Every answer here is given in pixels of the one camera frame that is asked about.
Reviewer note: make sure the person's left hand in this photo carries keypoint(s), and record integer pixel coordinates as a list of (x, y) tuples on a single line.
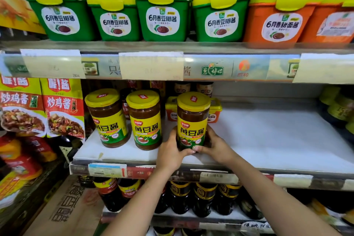
[(167, 155)]

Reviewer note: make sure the yellow-lid soybean paste jar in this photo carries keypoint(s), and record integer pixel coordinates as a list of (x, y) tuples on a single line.
[(109, 119), (192, 117), (144, 122)]

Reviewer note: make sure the dark jar with cream label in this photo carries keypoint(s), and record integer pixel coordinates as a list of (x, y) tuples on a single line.
[(205, 88), (182, 88)]

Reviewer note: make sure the dark jar with olive lid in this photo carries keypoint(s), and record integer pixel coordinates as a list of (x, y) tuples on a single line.
[(329, 94), (350, 129), (341, 110)]

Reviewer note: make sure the person's right thumb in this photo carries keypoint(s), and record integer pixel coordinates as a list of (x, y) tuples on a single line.
[(199, 149)]

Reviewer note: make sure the dark bottle with white label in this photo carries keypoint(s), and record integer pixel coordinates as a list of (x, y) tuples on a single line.
[(67, 148)]

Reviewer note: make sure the person's left forearm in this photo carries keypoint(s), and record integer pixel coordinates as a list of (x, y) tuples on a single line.
[(141, 202)]

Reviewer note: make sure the white blue red price label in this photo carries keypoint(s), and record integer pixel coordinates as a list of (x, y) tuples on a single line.
[(106, 170)]

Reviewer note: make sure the row of dark soy bottles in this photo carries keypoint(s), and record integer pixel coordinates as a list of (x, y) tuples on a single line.
[(203, 198)]

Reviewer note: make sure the person's right hand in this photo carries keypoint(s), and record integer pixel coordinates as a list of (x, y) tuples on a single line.
[(217, 150)]

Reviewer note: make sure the yellow packet with red print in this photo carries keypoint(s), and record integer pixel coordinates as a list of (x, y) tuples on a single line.
[(9, 188)]

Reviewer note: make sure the red sauce packet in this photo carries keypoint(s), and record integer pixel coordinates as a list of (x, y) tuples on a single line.
[(41, 148), (22, 165)]

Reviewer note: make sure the shelf rail with green adverts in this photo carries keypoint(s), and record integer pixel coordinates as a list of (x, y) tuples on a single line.
[(215, 70)]

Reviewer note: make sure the large orange sauce tub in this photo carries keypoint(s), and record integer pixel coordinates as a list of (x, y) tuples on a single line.
[(332, 25), (278, 22)]

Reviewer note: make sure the dark bottle with red label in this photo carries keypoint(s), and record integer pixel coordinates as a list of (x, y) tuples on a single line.
[(124, 105), (134, 84), (158, 86)]

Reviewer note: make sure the brown cardboard box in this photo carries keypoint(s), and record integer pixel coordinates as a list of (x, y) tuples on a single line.
[(66, 211)]

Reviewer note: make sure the small white price tag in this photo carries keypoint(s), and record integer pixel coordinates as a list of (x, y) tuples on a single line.
[(218, 178), (293, 181)]

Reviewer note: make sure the group of green sauce tubs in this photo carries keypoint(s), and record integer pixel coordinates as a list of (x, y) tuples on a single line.
[(163, 20)]

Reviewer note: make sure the person's left thumb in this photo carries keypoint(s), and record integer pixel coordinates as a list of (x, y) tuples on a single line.
[(186, 152)]

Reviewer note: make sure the dark side shelf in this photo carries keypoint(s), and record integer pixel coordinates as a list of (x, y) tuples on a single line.
[(25, 208)]

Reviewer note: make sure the small orange sauce tub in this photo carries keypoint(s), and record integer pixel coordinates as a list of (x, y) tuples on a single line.
[(215, 110)]

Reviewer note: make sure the person's right forearm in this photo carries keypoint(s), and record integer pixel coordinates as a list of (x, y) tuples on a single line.
[(273, 202)]

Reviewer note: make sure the yellow chicken sauce packet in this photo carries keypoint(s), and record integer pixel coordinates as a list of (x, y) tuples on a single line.
[(20, 108), (65, 111)]

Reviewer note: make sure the blank white price tag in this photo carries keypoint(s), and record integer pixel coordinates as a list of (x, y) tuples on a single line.
[(323, 68), (52, 64), (151, 66)]

